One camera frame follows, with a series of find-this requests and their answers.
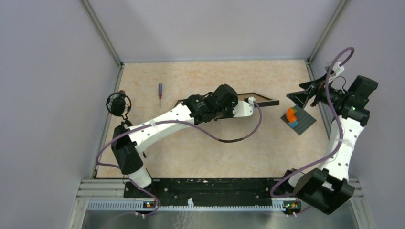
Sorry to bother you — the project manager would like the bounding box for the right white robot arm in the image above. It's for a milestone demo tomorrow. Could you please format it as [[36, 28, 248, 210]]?
[[280, 75, 378, 215]]

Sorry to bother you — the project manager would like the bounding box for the black microphone with shock mount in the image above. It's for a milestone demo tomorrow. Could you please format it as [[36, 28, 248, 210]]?
[[106, 90, 132, 126]]

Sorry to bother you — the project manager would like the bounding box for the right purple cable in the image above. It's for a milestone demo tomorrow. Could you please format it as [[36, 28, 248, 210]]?
[[269, 47, 355, 217]]

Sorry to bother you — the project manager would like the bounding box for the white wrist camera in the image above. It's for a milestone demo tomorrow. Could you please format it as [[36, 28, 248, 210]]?
[[232, 97, 256, 118], [329, 62, 344, 81]]

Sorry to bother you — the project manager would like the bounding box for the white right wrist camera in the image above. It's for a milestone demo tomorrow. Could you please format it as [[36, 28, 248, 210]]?
[[329, 62, 344, 81]]

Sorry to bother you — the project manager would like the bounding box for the orange green tape dispenser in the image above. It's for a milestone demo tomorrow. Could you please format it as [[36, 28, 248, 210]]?
[[286, 107, 298, 124]]

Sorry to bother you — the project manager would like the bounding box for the black picture frame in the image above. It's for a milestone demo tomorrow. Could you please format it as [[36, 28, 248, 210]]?
[[174, 92, 280, 120]]

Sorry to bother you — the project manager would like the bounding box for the purple cable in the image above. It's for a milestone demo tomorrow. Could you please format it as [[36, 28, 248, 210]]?
[[269, 47, 355, 217], [95, 102, 263, 219]]

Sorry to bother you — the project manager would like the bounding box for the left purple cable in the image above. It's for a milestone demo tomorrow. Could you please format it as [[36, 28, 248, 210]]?
[[95, 102, 263, 219]]

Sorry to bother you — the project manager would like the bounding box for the white cable duct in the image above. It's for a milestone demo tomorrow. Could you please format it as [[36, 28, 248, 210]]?
[[87, 199, 285, 211]]

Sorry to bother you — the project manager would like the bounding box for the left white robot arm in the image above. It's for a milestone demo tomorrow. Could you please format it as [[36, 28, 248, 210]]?
[[111, 84, 238, 197]]

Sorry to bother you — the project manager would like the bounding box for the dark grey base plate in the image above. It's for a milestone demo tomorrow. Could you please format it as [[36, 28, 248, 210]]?
[[280, 105, 316, 135]]

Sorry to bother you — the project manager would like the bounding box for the blue red screwdriver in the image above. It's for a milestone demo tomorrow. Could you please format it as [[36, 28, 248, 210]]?
[[158, 83, 163, 108]]

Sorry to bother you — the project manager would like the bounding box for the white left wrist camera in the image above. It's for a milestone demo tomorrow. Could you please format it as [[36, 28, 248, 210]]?
[[232, 97, 256, 118]]

